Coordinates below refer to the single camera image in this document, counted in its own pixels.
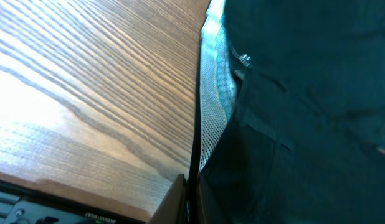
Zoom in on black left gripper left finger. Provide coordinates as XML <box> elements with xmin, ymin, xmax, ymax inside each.
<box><xmin>147</xmin><ymin>174</ymin><xmax>187</xmax><ymax>224</ymax></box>

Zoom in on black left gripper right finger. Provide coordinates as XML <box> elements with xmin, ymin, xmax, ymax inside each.
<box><xmin>197</xmin><ymin>175</ymin><xmax>229</xmax><ymax>224</ymax></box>

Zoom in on black shorts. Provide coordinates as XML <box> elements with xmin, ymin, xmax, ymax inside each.
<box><xmin>199</xmin><ymin>0</ymin><xmax>385</xmax><ymax>223</ymax></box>

